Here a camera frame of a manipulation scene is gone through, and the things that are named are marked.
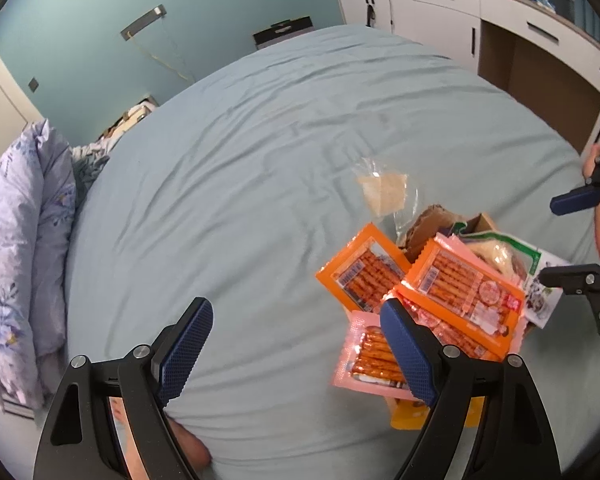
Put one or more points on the green floral pillow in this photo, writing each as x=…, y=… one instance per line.
x=87, y=170

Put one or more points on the orange spicy stick packet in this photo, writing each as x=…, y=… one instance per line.
x=365, y=275
x=460, y=290

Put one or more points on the cluttered bedside table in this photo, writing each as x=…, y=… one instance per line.
x=130, y=117

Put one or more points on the black box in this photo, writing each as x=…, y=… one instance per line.
x=282, y=34

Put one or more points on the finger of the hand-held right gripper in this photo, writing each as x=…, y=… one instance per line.
x=580, y=280
x=572, y=201

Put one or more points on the white door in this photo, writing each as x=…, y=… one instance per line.
x=0, y=110

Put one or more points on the green and white snack packet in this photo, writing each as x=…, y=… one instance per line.
x=510, y=255

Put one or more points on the purple floral duvet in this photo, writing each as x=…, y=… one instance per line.
x=15, y=260

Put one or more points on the yellow chicken drumstick packet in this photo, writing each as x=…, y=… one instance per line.
x=410, y=415

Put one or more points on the clear plastic wrapper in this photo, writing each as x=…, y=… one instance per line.
x=385, y=190

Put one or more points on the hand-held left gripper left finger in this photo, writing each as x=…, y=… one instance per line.
x=187, y=347

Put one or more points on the white drawer cabinet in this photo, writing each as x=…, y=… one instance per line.
x=430, y=15

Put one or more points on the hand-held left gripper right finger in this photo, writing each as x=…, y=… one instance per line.
x=405, y=355

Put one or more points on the grey wall switch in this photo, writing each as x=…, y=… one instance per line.
x=34, y=84

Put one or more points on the pink spicy stick packet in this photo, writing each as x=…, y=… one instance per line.
x=462, y=342
x=370, y=355

